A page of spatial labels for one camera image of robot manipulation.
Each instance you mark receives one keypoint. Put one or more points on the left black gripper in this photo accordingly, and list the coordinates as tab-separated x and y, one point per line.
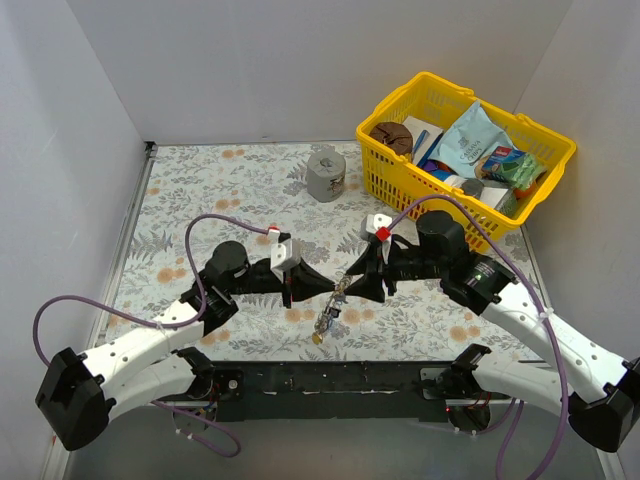
288	284

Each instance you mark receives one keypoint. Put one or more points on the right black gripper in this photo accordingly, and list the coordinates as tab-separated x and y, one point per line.
387	275

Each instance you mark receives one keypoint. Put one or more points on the silver keyring with keys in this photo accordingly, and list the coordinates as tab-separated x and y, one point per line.
331	310

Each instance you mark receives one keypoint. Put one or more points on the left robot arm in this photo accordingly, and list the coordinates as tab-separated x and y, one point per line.
82	393

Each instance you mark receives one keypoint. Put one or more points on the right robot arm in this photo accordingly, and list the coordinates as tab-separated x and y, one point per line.
596	389

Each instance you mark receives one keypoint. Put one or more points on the grey toilet paper roll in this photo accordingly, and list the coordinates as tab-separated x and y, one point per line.
325	175

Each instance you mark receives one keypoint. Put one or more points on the grey lid can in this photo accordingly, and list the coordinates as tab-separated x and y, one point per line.
473	188

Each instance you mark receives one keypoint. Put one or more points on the brown round item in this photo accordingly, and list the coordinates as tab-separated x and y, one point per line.
394	135

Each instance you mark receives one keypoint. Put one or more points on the floral table mat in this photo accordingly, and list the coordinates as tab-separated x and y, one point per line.
199	196

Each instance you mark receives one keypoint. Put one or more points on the white box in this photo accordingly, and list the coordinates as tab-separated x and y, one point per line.
425	138

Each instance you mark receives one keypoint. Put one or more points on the light blue chips bag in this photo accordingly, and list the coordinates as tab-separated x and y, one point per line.
470	138

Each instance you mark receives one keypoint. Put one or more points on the orange fruit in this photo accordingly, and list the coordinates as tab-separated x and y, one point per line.
524	193

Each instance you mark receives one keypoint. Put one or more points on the green sponge pack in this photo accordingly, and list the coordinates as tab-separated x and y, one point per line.
516	168

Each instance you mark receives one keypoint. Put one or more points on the yellow plastic basket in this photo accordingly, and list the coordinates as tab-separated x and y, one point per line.
397	182

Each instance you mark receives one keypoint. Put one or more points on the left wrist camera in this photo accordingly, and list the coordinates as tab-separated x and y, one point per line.
285	255

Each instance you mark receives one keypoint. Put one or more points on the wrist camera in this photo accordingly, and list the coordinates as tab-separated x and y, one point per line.
285	255
375	229

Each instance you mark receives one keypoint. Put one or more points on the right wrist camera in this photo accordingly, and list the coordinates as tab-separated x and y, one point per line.
375	229

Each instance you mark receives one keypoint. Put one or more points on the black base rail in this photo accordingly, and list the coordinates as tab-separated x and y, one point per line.
305	390

